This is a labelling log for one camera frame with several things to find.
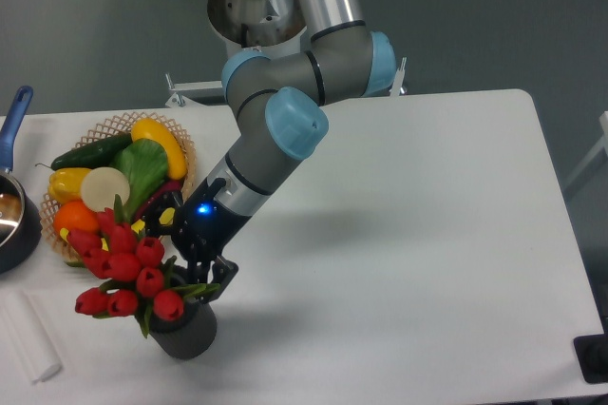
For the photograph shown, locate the white metal base frame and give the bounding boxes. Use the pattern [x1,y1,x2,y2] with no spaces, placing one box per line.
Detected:
[164,56,408,108]

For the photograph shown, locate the red tulip bouquet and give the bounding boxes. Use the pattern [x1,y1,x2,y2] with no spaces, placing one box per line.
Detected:
[66,196,219,337]

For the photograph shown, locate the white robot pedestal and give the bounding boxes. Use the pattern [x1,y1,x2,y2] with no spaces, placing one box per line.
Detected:
[207,0,306,58]

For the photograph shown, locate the black device at table edge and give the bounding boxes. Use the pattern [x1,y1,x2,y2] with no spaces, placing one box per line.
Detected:
[573,334,607,384]

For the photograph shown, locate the yellow bell pepper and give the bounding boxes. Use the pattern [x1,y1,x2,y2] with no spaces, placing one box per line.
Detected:
[47,167,91,204]

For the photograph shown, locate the yellow squash upper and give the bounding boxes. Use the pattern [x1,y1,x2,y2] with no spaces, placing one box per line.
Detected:
[131,118,187,180]

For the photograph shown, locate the blue handled saucepan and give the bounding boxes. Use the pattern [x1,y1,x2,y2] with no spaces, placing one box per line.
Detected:
[1,86,41,274]

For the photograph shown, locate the yellow squash lower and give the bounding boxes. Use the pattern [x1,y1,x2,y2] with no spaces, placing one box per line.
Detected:
[131,208,175,238]

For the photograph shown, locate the purple eggplant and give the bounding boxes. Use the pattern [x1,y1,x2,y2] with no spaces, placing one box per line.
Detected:
[133,180,182,222]

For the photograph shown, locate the green lettuce leaf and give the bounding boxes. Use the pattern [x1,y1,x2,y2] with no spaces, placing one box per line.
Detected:
[110,139,168,221]

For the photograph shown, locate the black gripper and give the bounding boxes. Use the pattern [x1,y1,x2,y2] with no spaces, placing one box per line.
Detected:
[141,177,249,303]

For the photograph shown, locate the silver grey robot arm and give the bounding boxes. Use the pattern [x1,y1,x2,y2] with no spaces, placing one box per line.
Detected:
[166,0,396,300]

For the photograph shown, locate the dark grey ribbed vase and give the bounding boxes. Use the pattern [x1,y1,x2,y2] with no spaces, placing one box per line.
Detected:
[149,298,218,359]

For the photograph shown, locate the yellow squash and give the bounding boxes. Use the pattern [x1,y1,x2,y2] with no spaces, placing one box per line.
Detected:
[131,208,175,238]
[131,118,187,180]

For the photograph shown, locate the white round onion slice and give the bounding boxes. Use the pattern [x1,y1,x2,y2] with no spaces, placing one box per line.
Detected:
[80,167,130,212]

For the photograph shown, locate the orange fruit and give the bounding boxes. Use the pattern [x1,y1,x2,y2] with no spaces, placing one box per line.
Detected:
[53,201,100,234]

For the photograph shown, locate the green cucumber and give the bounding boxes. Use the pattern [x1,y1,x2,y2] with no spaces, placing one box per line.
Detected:
[36,133,132,171]

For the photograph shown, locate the woven wicker basket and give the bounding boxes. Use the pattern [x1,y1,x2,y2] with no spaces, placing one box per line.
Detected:
[40,111,197,263]

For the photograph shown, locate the white folded cloth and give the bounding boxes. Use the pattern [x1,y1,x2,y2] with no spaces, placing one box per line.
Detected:
[1,291,63,384]

